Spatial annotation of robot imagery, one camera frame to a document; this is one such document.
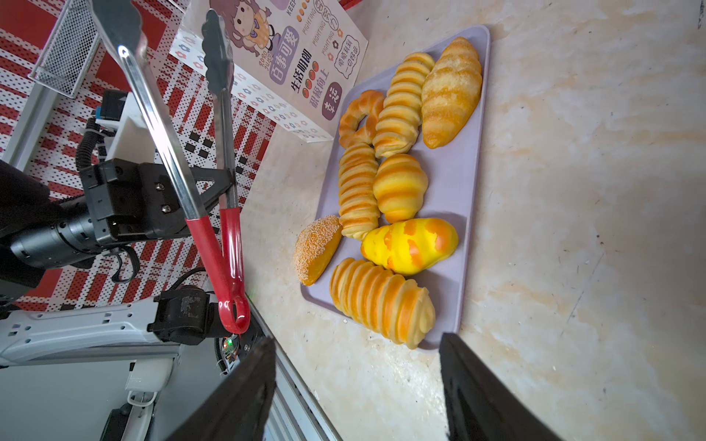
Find yellow pear-shaped fake bread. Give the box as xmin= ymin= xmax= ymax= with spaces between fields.
xmin=360 ymin=218 xmax=459 ymax=276

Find short round ribbed bread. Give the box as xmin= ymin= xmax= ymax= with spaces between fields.
xmin=372 ymin=154 xmax=428 ymax=224

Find wire mesh wall basket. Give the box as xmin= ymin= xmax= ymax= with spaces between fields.
xmin=28 ymin=0 xmax=99 ymax=98

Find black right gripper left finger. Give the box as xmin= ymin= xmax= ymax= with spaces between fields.
xmin=168 ymin=337 xmax=276 ymax=440

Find ring-shaped fake bread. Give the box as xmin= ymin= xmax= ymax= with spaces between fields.
xmin=338 ymin=90 xmax=385 ymax=149

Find sesame-coated fake bread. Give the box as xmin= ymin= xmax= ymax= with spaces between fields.
xmin=293 ymin=215 xmax=342 ymax=286

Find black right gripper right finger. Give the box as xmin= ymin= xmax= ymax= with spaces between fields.
xmin=439 ymin=333 xmax=559 ymax=440

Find lilac plastic tray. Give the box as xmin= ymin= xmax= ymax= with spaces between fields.
xmin=300 ymin=25 xmax=491 ymax=352

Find large spiral fake bread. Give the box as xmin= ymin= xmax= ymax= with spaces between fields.
xmin=329 ymin=258 xmax=436 ymax=349

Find smooth baguette fake bread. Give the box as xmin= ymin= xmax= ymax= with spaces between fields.
xmin=421 ymin=37 xmax=483 ymax=149

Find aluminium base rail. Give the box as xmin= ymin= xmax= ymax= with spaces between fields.
xmin=214 ymin=308 xmax=341 ymax=440

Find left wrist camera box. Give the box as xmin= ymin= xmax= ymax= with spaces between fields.
xmin=96 ymin=89 xmax=156 ymax=164

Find long spiral fake bread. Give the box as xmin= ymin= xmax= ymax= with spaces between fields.
xmin=338 ymin=143 xmax=381 ymax=241

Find long ribbed fake bread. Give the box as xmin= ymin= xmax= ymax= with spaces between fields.
xmin=372 ymin=53 xmax=435 ymax=158

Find red-handled steel tongs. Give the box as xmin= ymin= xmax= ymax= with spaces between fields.
xmin=89 ymin=1 xmax=251 ymax=334

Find white flowered paper bag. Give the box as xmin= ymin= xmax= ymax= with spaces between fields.
xmin=170 ymin=0 xmax=368 ymax=143

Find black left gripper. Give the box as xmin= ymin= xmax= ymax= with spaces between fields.
xmin=78 ymin=158 xmax=235 ymax=248

